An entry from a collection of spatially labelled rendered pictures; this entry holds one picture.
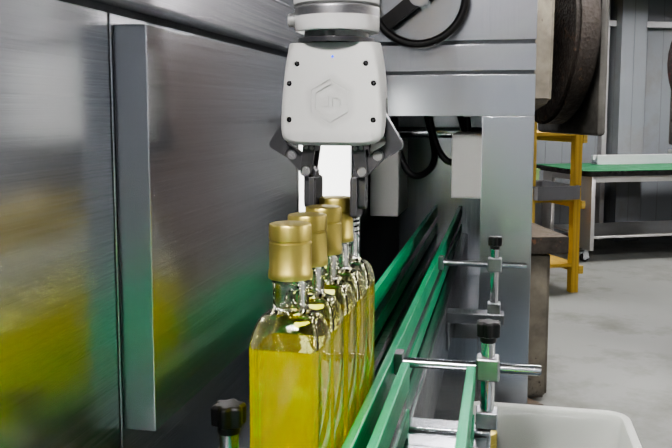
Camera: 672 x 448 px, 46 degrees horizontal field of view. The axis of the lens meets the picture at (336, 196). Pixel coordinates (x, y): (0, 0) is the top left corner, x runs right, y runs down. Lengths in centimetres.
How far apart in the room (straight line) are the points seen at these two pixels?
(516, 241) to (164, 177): 119
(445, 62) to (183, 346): 114
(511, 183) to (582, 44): 228
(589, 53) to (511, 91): 227
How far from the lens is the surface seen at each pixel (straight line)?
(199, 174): 77
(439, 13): 177
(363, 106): 76
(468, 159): 186
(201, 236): 78
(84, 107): 64
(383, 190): 191
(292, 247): 62
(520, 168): 176
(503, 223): 177
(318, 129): 77
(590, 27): 400
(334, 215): 73
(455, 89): 176
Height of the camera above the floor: 142
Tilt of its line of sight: 6 degrees down
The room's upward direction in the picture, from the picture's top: straight up
